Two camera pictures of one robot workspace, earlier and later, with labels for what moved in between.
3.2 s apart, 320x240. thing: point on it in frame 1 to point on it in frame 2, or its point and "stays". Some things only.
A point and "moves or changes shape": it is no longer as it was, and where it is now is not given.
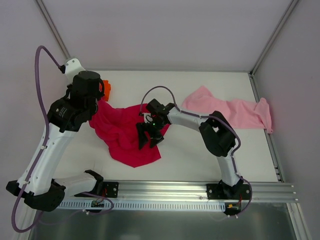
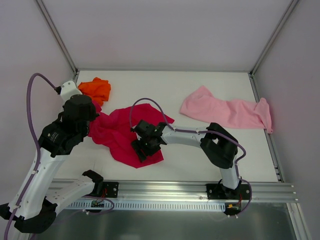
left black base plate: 110,189 stays
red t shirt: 117,127 moves or changes shape
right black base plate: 228,191 stays
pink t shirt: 243,113 stays
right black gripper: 150,131 to 144,140
